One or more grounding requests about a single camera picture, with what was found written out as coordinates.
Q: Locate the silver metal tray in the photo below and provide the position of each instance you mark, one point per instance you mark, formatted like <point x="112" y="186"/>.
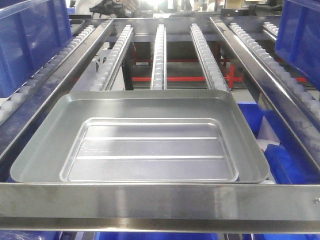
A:
<point x="149" y="136"/>

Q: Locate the centre white roller track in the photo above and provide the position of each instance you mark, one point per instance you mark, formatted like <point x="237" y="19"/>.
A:
<point x="159" y="65"/>

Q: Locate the white roller track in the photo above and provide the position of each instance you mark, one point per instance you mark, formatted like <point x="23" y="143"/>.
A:
<point x="8" y="106"/>
<point x="285" y="77"/>
<point x="109" y="64"/>
<point x="159" y="65"/>
<point x="211" y="71"/>

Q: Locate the steel front rack bar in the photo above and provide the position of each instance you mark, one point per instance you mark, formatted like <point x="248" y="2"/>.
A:
<point x="227" y="208"/>

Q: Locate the left white roller track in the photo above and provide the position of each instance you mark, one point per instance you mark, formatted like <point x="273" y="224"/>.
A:
<point x="8" y="106"/>

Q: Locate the blue bin lower right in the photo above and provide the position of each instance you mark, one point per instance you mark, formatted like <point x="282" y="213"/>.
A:
<point x="285" y="167"/>

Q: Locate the blue bin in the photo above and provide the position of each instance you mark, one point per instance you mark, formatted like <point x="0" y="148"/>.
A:
<point x="298" y="38"/>
<point x="285" y="167"/>
<point x="31" y="33"/>

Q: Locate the right white roller track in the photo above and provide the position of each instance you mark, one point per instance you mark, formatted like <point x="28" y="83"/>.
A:
<point x="285" y="77"/>

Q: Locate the blue bin upper left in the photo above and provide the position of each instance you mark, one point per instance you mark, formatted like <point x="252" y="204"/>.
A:
<point x="31" y="33"/>

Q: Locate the blue bin upper right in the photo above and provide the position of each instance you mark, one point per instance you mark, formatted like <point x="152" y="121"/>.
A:
<point x="298" y="38"/>

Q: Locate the red metal frame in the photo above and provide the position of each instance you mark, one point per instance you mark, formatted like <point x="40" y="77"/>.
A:
<point x="187" y="70"/>

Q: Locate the right steel divider rail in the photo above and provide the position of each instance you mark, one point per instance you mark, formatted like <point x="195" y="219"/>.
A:
<point x="302" y="127"/>

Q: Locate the steel divider rail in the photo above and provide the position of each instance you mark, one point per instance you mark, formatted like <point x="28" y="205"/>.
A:
<point x="302" y="127"/>
<point x="59" y="80"/>

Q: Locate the left steel divider rail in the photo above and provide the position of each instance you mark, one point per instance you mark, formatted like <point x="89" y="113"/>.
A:
<point x="59" y="80"/>

